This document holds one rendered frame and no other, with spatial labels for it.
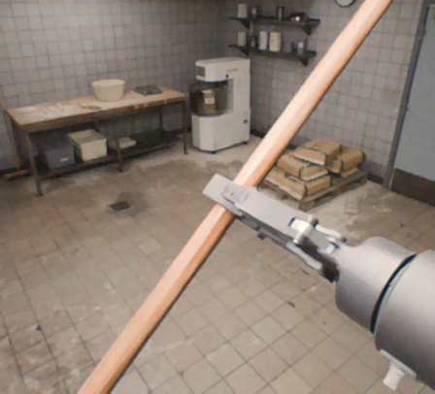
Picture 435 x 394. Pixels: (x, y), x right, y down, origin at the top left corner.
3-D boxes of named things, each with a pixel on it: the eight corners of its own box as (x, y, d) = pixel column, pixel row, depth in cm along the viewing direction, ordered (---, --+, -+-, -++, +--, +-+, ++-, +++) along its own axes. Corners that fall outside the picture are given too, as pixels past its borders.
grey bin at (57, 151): (49, 170, 459) (45, 152, 449) (37, 157, 495) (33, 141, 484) (78, 163, 479) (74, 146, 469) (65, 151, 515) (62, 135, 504)
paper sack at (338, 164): (337, 176, 437) (339, 162, 429) (313, 166, 464) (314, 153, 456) (369, 161, 469) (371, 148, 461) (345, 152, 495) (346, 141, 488)
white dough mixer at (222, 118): (204, 158, 550) (203, 67, 492) (183, 147, 592) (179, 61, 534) (250, 145, 601) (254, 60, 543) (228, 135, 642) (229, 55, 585)
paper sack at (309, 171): (328, 178, 429) (330, 164, 422) (303, 184, 412) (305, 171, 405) (292, 160, 477) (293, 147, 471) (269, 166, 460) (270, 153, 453)
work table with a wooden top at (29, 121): (37, 196, 447) (19, 124, 407) (20, 174, 503) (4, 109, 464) (189, 153, 567) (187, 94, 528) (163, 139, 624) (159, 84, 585)
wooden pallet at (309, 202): (304, 213, 414) (306, 201, 408) (255, 186, 471) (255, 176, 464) (366, 182, 480) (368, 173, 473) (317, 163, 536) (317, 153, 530)
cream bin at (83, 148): (83, 162, 483) (80, 145, 472) (69, 150, 517) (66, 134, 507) (109, 155, 503) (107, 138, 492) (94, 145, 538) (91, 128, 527)
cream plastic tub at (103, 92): (101, 104, 483) (99, 87, 474) (89, 97, 513) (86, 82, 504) (131, 99, 507) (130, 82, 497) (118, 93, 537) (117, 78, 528)
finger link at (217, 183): (243, 218, 41) (240, 215, 41) (205, 195, 46) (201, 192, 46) (258, 197, 42) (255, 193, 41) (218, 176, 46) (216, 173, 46)
